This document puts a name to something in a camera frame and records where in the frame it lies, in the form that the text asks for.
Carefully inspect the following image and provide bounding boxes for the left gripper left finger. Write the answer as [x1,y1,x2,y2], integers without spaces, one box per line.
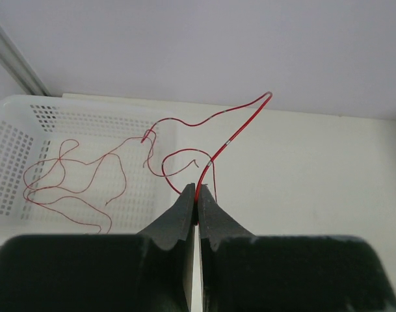
[0,184,195,311]

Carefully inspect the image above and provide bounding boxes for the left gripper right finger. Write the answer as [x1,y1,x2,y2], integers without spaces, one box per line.
[197,186,396,311]

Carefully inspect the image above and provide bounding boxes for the rear left white basket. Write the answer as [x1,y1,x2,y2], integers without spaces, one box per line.
[0,96,178,245]

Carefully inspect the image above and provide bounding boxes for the left frame post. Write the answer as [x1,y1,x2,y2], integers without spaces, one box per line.
[0,25,52,96]

